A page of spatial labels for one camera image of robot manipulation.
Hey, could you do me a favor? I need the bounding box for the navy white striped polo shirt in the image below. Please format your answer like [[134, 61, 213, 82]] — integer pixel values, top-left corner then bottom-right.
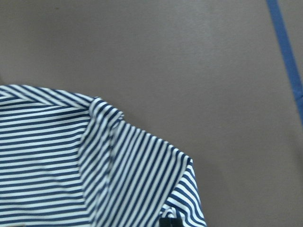
[[0, 85, 206, 227]]

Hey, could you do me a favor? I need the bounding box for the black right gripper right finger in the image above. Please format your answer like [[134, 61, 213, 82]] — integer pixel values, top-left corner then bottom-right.
[[172, 216, 182, 227]]

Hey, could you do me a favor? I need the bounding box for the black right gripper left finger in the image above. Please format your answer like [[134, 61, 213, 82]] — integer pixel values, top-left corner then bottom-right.
[[159, 217, 169, 227]]

